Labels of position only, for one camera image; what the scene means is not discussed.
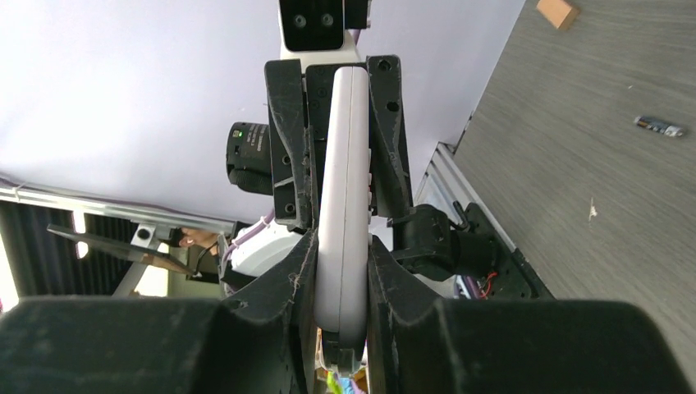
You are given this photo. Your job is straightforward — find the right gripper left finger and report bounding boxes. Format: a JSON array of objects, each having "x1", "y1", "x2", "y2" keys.
[{"x1": 1, "y1": 231, "x2": 318, "y2": 393}]

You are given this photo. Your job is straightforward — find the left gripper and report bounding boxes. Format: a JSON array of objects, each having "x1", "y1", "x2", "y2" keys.
[{"x1": 264, "y1": 55, "x2": 413, "y2": 230}]

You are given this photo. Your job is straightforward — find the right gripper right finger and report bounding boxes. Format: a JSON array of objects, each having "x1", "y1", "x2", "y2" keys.
[{"x1": 368, "y1": 239, "x2": 692, "y2": 393}]

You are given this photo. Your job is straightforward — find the white remote control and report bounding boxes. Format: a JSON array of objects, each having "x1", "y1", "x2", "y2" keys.
[{"x1": 314, "y1": 66, "x2": 371, "y2": 375}]

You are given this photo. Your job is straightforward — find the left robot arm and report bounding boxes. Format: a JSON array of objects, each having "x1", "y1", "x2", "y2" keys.
[{"x1": 226, "y1": 55, "x2": 413, "y2": 277}]

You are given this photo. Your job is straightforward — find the long wooden block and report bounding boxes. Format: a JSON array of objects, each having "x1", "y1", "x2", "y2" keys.
[{"x1": 536, "y1": 0, "x2": 580, "y2": 30}]

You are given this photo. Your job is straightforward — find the black battery left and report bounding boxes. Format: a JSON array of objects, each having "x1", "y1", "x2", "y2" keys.
[{"x1": 634, "y1": 116, "x2": 685, "y2": 138}]

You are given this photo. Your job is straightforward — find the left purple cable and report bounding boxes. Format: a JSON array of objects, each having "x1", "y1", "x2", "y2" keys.
[{"x1": 220, "y1": 208, "x2": 278, "y2": 273}]

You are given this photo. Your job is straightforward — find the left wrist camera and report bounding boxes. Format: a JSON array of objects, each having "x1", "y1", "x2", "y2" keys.
[{"x1": 277, "y1": 0, "x2": 372, "y2": 70}]

